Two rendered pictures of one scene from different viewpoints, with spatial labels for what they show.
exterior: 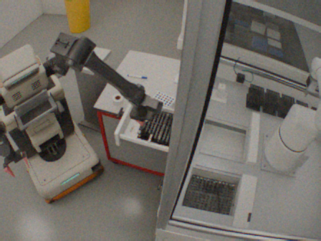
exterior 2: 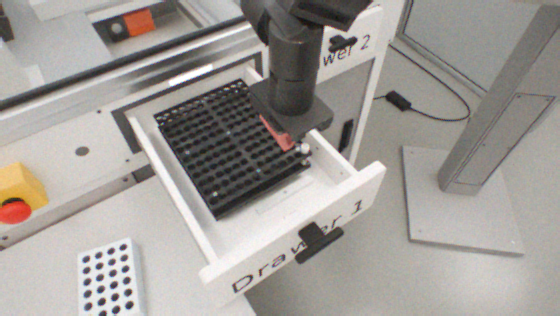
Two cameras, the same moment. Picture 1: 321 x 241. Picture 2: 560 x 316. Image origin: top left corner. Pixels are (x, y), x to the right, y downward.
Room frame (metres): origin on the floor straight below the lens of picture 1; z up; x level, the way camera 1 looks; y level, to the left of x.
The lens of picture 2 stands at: (1.03, 0.30, 1.32)
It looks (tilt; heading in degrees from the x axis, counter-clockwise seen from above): 52 degrees down; 223
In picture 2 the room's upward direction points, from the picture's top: straight up
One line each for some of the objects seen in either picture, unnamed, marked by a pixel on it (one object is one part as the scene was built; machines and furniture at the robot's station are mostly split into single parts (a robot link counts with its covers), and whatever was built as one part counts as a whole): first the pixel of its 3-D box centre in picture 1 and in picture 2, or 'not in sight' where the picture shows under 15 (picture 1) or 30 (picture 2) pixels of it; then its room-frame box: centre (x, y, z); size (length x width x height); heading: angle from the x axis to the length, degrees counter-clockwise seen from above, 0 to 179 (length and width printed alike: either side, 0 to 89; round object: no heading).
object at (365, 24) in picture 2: not in sight; (329, 48); (0.48, -0.06, 0.87); 0.29 x 0.02 x 0.11; 167
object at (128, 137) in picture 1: (165, 130); (228, 143); (0.81, -0.03, 0.86); 0.40 x 0.26 x 0.06; 77
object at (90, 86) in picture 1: (92, 90); not in sight; (1.52, 0.61, 0.38); 0.30 x 0.30 x 0.76; 73
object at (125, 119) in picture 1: (127, 118); (300, 232); (0.86, 0.18, 0.87); 0.29 x 0.02 x 0.11; 167
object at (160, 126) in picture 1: (163, 129); (230, 145); (0.81, -0.02, 0.87); 0.22 x 0.18 x 0.06; 77
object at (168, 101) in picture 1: (163, 100); (111, 285); (1.09, -0.01, 0.78); 0.12 x 0.08 x 0.04; 63
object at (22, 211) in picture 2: not in sight; (14, 210); (1.12, -0.16, 0.88); 0.04 x 0.03 x 0.04; 167
